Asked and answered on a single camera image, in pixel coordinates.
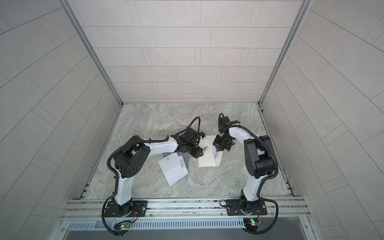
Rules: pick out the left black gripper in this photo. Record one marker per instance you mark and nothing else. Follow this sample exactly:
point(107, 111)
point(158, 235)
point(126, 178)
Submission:
point(198, 152)

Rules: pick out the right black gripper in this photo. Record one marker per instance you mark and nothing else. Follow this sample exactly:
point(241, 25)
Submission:
point(216, 142)

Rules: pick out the cream envelope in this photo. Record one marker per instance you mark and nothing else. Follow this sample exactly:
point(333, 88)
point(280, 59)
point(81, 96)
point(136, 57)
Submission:
point(211, 156)

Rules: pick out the white glue stick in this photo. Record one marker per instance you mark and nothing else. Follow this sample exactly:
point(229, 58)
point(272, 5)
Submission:
point(183, 163)

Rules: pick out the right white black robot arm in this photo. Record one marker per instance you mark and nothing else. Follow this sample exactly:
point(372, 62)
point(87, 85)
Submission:
point(260, 159)

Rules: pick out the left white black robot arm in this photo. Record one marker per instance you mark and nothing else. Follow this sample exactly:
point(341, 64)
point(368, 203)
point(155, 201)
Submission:
point(127, 160)

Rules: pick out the white paper sheet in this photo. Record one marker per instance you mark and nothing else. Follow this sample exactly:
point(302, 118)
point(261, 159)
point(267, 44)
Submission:
point(172, 169)

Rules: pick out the right circuit board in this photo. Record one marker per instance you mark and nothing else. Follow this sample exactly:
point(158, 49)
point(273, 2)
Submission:
point(252, 225)

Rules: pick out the circuit board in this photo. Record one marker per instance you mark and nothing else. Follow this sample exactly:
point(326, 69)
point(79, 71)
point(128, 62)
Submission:
point(252, 225)
point(122, 226)

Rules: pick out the left circuit board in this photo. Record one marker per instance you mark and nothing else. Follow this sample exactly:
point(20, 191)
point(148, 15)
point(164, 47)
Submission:
point(122, 226)

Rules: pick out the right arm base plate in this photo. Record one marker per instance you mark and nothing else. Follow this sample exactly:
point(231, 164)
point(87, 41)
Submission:
point(242, 207)

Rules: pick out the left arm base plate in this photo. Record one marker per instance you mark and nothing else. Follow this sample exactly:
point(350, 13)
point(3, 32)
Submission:
point(130, 209)

